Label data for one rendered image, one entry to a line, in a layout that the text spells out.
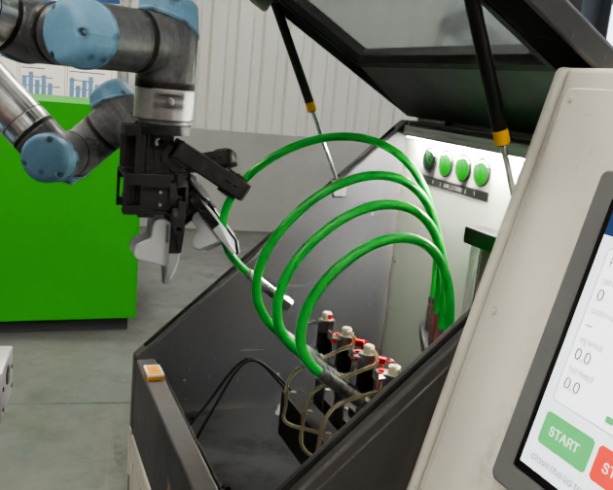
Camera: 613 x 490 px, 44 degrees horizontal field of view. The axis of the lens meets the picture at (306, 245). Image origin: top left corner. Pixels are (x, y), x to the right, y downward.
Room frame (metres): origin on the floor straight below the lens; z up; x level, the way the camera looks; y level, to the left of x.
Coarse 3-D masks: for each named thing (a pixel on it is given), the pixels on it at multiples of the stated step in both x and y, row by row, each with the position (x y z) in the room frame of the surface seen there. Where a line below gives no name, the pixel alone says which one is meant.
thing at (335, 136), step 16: (288, 144) 1.25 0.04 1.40; (304, 144) 1.25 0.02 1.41; (384, 144) 1.26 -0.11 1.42; (272, 160) 1.24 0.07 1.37; (400, 160) 1.27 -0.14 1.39; (416, 176) 1.27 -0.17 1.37; (224, 208) 1.23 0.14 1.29; (224, 224) 1.23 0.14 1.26; (432, 240) 1.27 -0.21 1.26; (432, 272) 1.28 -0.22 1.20; (432, 288) 1.27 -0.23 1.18
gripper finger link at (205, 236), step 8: (208, 208) 1.22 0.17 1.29; (200, 216) 1.23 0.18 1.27; (216, 216) 1.24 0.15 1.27; (200, 224) 1.22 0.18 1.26; (200, 232) 1.22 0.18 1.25; (208, 232) 1.22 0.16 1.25; (216, 232) 1.21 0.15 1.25; (224, 232) 1.21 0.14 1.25; (192, 240) 1.22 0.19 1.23; (200, 240) 1.22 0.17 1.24; (208, 240) 1.22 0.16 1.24; (216, 240) 1.21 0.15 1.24; (224, 240) 1.21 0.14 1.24; (232, 240) 1.22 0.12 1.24; (200, 248) 1.21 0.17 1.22; (232, 248) 1.22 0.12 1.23
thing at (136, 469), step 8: (136, 448) 1.34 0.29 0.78; (136, 456) 1.33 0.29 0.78; (136, 464) 1.32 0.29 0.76; (128, 472) 1.40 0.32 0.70; (136, 472) 1.32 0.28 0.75; (144, 472) 1.26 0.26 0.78; (128, 480) 1.39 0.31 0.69; (136, 480) 1.32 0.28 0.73; (144, 480) 1.24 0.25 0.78; (128, 488) 1.39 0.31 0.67; (136, 488) 1.31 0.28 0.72; (144, 488) 1.24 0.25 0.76
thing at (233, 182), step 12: (180, 144) 0.96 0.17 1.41; (180, 156) 0.96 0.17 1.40; (192, 156) 0.96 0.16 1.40; (204, 156) 0.97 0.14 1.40; (192, 168) 0.96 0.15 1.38; (204, 168) 0.97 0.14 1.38; (216, 168) 0.97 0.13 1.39; (216, 180) 0.97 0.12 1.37; (228, 180) 0.98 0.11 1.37; (240, 180) 0.98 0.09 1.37; (228, 192) 0.98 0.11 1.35; (240, 192) 0.99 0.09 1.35
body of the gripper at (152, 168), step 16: (128, 128) 0.94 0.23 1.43; (144, 128) 0.94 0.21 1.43; (160, 128) 0.94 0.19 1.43; (176, 128) 0.95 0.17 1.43; (128, 144) 0.96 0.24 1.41; (144, 144) 0.95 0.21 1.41; (160, 144) 0.97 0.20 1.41; (128, 160) 0.96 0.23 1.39; (144, 160) 0.95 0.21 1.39; (160, 160) 0.96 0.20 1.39; (128, 176) 0.92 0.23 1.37; (144, 176) 0.93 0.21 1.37; (160, 176) 0.94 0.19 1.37; (176, 176) 0.95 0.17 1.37; (128, 192) 0.93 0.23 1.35; (144, 192) 0.94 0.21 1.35; (160, 192) 0.94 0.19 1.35; (176, 192) 0.95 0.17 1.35; (128, 208) 0.92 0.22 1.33; (144, 208) 0.94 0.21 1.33; (160, 208) 0.94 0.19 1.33
